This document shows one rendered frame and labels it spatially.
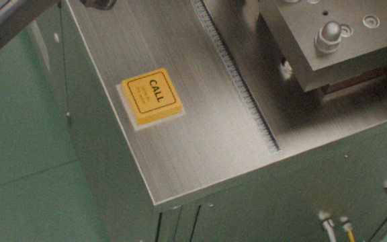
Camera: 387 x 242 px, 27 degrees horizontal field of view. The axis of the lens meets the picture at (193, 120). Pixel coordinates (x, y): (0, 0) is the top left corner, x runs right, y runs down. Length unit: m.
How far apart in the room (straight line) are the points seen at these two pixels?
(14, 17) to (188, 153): 0.36
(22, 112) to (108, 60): 1.01
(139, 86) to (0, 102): 1.10
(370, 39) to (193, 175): 0.32
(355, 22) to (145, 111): 0.33
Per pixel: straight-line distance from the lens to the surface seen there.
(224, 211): 1.32
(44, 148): 2.20
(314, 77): 1.16
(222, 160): 1.20
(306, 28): 1.18
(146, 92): 1.21
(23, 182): 2.17
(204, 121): 1.22
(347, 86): 1.28
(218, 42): 1.30
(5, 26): 0.98
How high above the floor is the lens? 1.97
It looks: 61 degrees down
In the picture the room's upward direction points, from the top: 11 degrees clockwise
